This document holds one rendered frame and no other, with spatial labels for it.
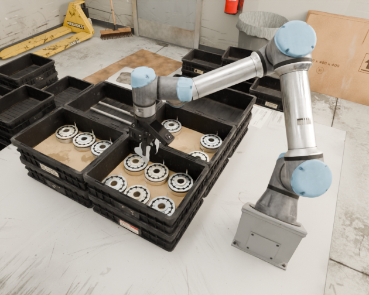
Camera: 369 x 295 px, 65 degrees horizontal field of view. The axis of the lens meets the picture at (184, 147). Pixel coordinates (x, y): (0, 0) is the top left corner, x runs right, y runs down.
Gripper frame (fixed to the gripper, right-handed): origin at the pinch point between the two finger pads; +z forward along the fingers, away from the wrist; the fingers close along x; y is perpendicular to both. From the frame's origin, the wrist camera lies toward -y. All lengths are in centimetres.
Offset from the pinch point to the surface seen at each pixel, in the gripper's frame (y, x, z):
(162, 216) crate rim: -16.6, 18.2, 4.6
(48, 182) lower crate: 44, 19, 23
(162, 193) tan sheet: -6.7, 3.2, 14.4
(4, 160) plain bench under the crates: 78, 18, 27
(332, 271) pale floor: -93, -57, 97
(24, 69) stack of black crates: 188, -72, 48
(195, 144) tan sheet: -4.1, -30.0, 14.4
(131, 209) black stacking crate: -3.0, 18.0, 10.7
